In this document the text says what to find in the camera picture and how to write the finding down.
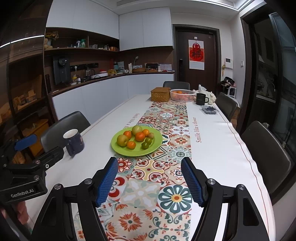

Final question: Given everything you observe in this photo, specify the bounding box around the orange fruit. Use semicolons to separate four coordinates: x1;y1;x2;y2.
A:
135;132;145;142

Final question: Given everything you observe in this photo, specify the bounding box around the yellow-green pear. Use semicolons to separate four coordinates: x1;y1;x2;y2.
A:
132;125;142;136

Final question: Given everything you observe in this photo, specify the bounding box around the small green fruit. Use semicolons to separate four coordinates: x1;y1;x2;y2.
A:
145;137;152;145

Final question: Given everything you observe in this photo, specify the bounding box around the small orange tangerine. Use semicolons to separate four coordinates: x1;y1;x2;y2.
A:
142;129;150;137

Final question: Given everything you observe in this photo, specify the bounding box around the left hand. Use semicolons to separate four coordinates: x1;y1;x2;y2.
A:
15;201;29;225

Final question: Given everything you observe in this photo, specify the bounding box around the dark chair left near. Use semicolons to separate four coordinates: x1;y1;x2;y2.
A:
41;111;91;152

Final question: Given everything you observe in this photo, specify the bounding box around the dark chair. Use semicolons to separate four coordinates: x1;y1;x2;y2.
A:
41;111;91;152
241;121;292;194
215;92;238;121

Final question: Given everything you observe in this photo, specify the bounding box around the navy blue mug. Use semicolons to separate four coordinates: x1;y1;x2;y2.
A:
63;129;85;157

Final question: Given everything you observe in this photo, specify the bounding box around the patterned table runner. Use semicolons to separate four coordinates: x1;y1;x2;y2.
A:
97;100;193;240

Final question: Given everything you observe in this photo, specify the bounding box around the large yellow pear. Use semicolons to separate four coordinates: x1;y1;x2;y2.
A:
116;134;129;147

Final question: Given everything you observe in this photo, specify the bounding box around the small orange behind pear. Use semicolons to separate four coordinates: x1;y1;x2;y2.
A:
126;141;137;150

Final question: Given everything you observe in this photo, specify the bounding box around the green plate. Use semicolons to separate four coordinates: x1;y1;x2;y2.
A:
110;126;163;157

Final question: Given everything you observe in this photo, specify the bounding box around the dark chair right near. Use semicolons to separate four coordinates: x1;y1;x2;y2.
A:
241;121;292;194

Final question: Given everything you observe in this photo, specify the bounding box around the dark chair right far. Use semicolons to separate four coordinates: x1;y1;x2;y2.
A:
215;92;238;121

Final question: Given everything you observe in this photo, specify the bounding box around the black mug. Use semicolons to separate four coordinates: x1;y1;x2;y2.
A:
196;93;209;106

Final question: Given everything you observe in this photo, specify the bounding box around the woven wicker box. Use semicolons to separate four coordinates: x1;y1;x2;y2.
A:
151;87;171;102

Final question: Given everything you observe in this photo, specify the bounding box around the dark chair far end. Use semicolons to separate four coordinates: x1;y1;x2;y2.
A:
163;81;190;90

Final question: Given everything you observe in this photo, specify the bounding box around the red door poster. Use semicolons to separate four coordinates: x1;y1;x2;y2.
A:
188;40;205;70

